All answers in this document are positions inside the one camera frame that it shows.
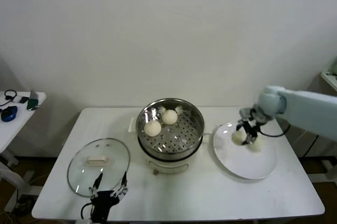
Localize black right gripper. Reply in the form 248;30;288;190
234;112;265;145

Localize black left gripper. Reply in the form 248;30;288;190
88;171;129;222

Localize white steamed baozi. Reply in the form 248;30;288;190
161;109;177;125
231;131;247;146
249;138;265;154
144;120;162;137

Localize glass lid with white handle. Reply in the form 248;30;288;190
67;137;131;198

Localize stainless steel steamer basket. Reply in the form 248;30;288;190
128;98;213;156

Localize white round plate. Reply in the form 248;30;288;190
212;122;279;180

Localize white electric cooker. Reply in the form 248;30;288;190
128;118;213;176

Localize white shelf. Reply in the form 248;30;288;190
320;72;337;96

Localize green circuit board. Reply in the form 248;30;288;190
26;89;40;111

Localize white side table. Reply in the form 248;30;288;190
0;90;47;190

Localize blue computer mouse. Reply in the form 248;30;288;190
1;105;18;122

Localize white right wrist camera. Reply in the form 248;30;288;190
239;107;254;119

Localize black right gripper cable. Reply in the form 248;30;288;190
259;124;292;138

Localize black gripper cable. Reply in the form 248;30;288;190
259;124;292;138
80;202;95;219

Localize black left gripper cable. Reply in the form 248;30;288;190
80;202;95;219

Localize tangled floor cables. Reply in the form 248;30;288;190
15;194;37;211

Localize black headset with cable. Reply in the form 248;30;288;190
0;89;18;107

